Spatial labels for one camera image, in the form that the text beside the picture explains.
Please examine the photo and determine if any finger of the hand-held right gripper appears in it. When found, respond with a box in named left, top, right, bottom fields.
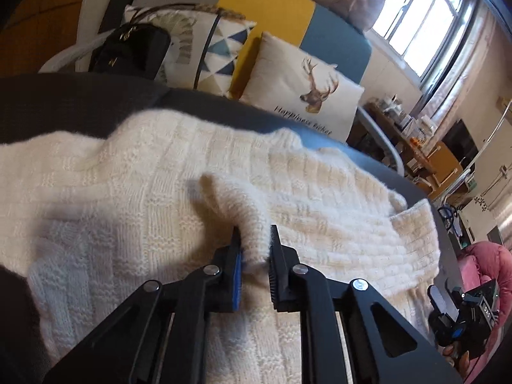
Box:
left=434, top=316, right=460, bottom=347
left=428, top=285, right=465, bottom=316

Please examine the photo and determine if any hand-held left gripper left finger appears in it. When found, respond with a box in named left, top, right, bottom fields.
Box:
left=42, top=226, right=244, bottom=384

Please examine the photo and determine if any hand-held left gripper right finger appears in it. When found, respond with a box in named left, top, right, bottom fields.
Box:
left=269, top=224, right=465, bottom=384

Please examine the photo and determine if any cream knit sweater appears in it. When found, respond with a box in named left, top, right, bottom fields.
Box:
left=0, top=108, right=443, bottom=384

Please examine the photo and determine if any person's right hand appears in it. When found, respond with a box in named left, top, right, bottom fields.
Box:
left=443, top=346, right=476, bottom=372

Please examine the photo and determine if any pink quilted blanket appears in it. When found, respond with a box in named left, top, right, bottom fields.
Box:
left=460, top=241, right=512, bottom=380

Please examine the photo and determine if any yellow wooden chair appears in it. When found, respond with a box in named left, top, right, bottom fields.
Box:
left=424, top=141, right=465, bottom=188

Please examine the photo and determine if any wooden side table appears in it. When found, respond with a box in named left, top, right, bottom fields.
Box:
left=362, top=102, right=441, bottom=193

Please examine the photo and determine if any black television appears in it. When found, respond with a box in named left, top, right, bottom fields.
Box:
left=443, top=119, right=479, bottom=165

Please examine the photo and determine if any group of jars and boxes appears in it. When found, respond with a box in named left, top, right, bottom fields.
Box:
left=380, top=94, right=438, bottom=147

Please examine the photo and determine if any deer print pillow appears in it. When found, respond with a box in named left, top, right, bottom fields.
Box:
left=239, top=31, right=365, bottom=142

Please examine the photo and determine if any triangle pattern pillow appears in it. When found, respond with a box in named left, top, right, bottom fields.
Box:
left=196, top=14, right=257, bottom=97

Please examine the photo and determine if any sheer curtain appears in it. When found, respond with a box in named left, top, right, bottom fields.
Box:
left=420, top=8, right=497, bottom=121

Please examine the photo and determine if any black handbag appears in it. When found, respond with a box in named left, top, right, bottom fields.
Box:
left=88, top=24, right=172, bottom=84

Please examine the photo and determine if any grey yellow blue armchair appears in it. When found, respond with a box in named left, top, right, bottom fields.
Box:
left=38, top=0, right=404, bottom=177

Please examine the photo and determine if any window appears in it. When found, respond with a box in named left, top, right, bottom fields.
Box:
left=372, top=0, right=468, bottom=84

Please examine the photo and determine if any black rolled mat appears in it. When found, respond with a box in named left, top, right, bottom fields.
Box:
left=97, top=0, right=134, bottom=35

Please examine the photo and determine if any wooden wardrobe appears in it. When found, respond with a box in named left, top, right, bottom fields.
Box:
left=0, top=0, right=92, bottom=76

